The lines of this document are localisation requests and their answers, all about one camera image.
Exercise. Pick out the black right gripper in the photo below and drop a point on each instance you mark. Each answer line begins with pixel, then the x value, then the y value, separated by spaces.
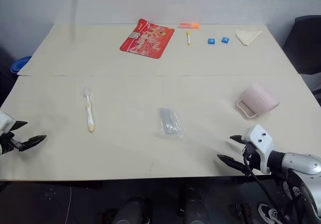
pixel 253 162

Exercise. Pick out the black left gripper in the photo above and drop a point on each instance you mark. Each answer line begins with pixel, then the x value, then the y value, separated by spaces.
pixel 7 141

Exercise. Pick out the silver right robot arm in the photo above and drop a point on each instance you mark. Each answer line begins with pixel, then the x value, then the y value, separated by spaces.
pixel 301 162

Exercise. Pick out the white and yellow toothbrush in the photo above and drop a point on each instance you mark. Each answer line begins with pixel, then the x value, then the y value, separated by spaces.
pixel 89 111

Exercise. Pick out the dark rounded shape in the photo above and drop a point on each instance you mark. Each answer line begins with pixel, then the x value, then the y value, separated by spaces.
pixel 131 211
pixel 196 206

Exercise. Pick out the blue bowl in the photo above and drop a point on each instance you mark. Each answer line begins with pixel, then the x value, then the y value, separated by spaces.
pixel 20 63

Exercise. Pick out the black and white sneaker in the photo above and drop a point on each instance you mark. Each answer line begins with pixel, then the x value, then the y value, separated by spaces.
pixel 296 191
pixel 269 214

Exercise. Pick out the clear bag with grey item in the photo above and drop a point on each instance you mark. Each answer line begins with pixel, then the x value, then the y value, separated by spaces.
pixel 169 122

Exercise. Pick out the blue square block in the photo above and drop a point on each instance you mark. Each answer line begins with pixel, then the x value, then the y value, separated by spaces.
pixel 211 41
pixel 225 39

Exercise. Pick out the folded beige cloth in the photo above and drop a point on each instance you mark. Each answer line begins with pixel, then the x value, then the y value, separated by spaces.
pixel 247 37

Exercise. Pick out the small yellow white brush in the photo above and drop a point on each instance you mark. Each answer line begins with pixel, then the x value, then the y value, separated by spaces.
pixel 188 39

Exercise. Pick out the black chair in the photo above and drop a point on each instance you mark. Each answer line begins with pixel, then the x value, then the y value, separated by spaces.
pixel 306 45

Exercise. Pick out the orange and white tube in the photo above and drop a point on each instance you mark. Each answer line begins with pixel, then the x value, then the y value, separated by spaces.
pixel 189 25

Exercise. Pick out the red printed foil packet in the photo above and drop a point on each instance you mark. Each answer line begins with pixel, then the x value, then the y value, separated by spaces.
pixel 148 39

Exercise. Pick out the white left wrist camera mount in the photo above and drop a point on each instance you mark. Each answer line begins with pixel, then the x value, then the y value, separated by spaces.
pixel 5 122

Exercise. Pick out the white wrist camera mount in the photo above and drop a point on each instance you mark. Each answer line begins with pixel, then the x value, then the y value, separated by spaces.
pixel 5 122
pixel 260 136

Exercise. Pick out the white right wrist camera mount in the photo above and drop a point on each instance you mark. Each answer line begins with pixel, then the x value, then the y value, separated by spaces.
pixel 260 136

